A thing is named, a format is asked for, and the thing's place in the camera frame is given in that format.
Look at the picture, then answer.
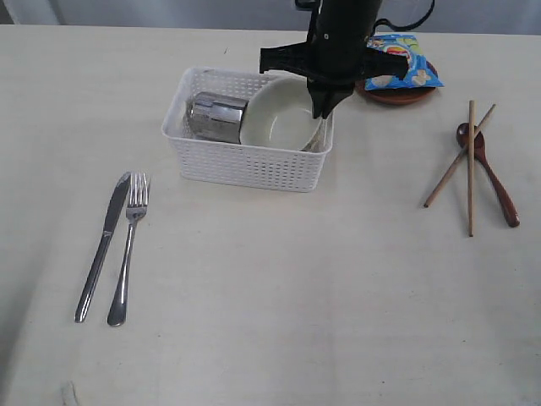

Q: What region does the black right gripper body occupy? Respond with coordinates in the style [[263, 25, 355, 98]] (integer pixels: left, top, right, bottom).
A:
[[259, 23, 408, 89]]

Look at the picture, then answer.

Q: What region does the white ceramic bowl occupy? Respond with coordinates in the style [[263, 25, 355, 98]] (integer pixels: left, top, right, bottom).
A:
[[239, 77, 322, 151]]

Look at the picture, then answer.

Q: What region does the brown round plate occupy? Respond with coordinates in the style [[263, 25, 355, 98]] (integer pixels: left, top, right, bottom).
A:
[[355, 61, 435, 106]]

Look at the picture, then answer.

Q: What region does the blue chips bag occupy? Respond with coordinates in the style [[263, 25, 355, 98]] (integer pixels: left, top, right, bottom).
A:
[[364, 34, 444, 91]]

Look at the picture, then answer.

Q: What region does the white perforated plastic basket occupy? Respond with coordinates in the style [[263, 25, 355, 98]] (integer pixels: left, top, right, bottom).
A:
[[161, 67, 334, 192]]

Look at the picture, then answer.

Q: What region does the shiny steel cup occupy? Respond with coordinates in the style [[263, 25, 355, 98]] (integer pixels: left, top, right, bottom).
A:
[[186, 91, 248, 144]]

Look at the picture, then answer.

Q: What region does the dark wooden spoon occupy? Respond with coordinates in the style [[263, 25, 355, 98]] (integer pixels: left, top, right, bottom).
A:
[[456, 123, 520, 228]]

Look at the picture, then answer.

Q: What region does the wooden chopstick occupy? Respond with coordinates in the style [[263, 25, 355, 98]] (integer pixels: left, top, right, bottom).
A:
[[467, 100, 476, 237], [423, 104, 496, 208]]

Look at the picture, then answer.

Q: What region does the silver fork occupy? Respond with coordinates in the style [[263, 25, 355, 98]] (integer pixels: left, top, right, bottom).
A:
[[107, 173, 150, 326]]

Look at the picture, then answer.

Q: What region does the silver table knife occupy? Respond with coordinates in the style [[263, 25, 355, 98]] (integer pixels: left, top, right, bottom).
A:
[[74, 172, 131, 323]]

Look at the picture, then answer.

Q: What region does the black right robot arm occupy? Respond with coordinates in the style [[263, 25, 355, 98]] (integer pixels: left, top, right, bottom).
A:
[[260, 0, 408, 118]]

